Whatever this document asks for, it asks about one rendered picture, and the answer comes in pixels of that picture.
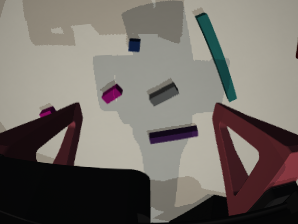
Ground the turquoise rod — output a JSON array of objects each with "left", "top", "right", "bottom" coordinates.
[{"left": 195, "top": 12, "right": 237, "bottom": 102}]

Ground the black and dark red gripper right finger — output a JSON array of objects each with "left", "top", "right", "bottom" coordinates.
[{"left": 212, "top": 103, "right": 298, "bottom": 216}]

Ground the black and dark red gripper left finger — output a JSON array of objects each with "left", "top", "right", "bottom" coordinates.
[{"left": 0, "top": 102, "right": 83, "bottom": 166}]

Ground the magenta rod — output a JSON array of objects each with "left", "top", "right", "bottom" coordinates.
[
  {"left": 101, "top": 84, "right": 123, "bottom": 104},
  {"left": 39, "top": 106, "right": 56, "bottom": 117}
]

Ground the purple rod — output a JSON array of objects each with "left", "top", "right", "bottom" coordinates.
[{"left": 149, "top": 125, "right": 198, "bottom": 144}]

